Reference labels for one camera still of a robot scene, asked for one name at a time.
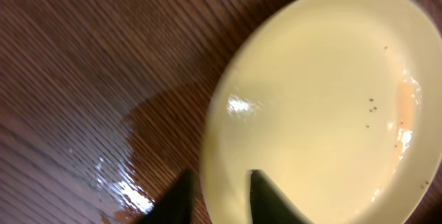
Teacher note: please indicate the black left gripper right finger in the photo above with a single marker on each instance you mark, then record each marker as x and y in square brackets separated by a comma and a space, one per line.
[267, 206]

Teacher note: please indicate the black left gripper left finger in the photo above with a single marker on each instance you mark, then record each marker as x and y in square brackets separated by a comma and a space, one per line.
[176, 204]

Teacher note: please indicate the yellow plate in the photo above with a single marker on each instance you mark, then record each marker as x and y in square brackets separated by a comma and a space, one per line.
[339, 103]

